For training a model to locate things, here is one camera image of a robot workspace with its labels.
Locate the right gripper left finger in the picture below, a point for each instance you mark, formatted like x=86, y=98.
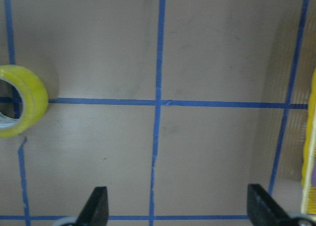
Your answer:
x=94, y=213

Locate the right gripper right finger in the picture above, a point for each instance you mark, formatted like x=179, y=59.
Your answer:
x=263, y=210

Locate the yellow tape roll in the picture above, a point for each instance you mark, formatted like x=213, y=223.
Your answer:
x=34, y=98

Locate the yellow plastic basket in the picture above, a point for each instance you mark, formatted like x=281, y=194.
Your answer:
x=308, y=205

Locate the purple foam block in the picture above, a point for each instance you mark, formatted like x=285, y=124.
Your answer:
x=313, y=174

